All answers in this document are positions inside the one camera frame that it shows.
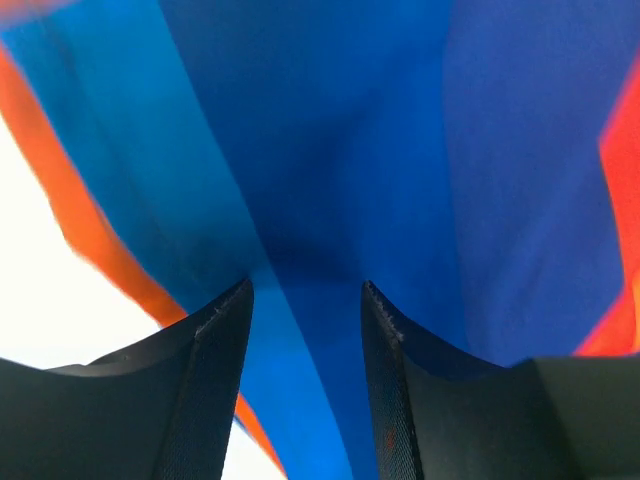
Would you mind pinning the rainbow striped shorts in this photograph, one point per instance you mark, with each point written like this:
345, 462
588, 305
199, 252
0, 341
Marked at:
477, 160

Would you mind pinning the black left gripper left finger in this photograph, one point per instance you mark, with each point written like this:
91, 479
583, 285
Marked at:
161, 408

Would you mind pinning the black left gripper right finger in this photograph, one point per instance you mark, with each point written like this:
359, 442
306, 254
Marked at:
441, 413

